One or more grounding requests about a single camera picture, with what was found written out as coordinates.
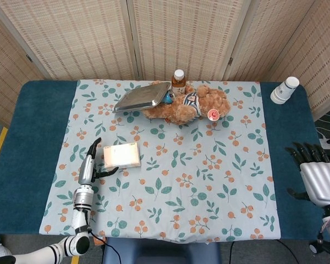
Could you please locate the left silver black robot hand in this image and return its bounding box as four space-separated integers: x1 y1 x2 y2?
78 137 119 186

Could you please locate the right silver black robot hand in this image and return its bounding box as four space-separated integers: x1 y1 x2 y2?
285 142 330 207

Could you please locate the white box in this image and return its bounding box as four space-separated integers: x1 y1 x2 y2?
103 142 141 169

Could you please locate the floral tablecloth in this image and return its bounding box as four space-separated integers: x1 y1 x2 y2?
39 79 281 243

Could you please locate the teal blue table cover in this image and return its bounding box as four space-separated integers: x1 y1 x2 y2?
0 79 330 241

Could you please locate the stainless steel tray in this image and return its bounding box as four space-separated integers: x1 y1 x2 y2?
112 82 171 114

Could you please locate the white paper cup stack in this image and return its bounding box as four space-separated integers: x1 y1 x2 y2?
269 76 300 105

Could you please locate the brown teddy bear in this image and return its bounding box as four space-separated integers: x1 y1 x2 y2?
141 80 231 127

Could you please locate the blue padded chair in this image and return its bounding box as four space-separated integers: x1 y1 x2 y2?
102 236 221 264

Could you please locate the white shoe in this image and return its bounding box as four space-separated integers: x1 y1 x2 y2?
0 243 13 259

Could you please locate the red round hang tag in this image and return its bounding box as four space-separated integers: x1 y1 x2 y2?
207 108 220 122

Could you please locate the tea bottle white cap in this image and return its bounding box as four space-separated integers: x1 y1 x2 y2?
171 69 186 96

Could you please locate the woven rattan folding screen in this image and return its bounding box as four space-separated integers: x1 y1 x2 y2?
0 0 330 129

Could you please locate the white cable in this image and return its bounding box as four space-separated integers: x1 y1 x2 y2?
316 111 330 140

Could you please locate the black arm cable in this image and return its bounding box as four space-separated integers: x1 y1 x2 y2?
87 230 119 258

